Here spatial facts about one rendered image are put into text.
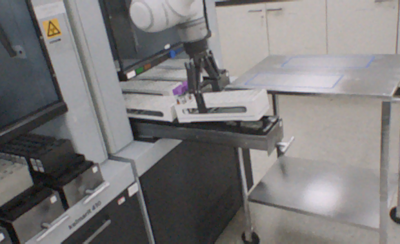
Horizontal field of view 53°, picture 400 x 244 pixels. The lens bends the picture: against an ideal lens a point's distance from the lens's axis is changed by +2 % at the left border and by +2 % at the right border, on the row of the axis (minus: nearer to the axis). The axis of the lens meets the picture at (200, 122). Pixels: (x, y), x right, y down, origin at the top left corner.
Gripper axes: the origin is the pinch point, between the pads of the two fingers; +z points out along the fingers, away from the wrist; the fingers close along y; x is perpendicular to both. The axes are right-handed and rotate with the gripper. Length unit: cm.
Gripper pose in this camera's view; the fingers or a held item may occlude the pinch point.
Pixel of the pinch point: (210, 100)
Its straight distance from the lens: 129.2
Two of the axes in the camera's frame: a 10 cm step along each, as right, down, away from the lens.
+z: 2.5, 9.1, 3.4
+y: 5.0, -4.2, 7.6
